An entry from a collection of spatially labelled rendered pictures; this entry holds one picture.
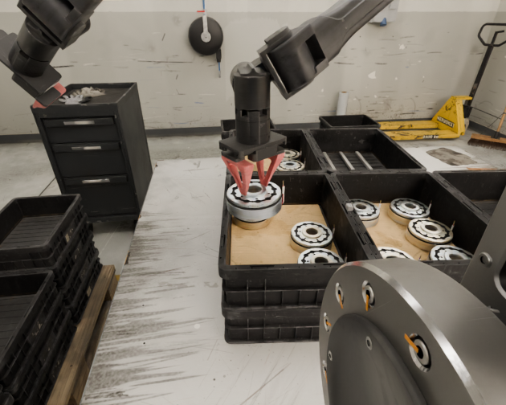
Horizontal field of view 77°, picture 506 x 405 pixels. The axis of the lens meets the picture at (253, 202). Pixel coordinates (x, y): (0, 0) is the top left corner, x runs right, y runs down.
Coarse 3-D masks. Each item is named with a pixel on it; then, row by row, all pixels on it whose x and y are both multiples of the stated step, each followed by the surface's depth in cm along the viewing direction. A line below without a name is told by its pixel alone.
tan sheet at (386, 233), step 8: (384, 208) 94; (384, 216) 91; (376, 224) 87; (384, 224) 87; (392, 224) 87; (400, 224) 87; (376, 232) 84; (384, 232) 84; (392, 232) 84; (400, 232) 84; (376, 240) 81; (384, 240) 81; (392, 240) 81; (400, 240) 81; (400, 248) 78; (408, 248) 78; (416, 248) 78; (416, 256) 76; (424, 256) 76
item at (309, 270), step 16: (240, 176) 91; (256, 176) 91; (272, 176) 91; (288, 176) 91; (304, 176) 91; (224, 192) 82; (336, 192) 82; (224, 208) 76; (224, 224) 70; (352, 224) 70; (224, 240) 67; (224, 256) 61; (368, 256) 61; (224, 272) 58; (240, 272) 58; (256, 272) 58; (272, 272) 58; (288, 272) 58; (304, 272) 59; (320, 272) 59
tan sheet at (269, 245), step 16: (288, 208) 94; (304, 208) 94; (272, 224) 87; (288, 224) 87; (240, 240) 81; (256, 240) 81; (272, 240) 81; (288, 240) 81; (240, 256) 76; (256, 256) 76; (272, 256) 76; (288, 256) 76
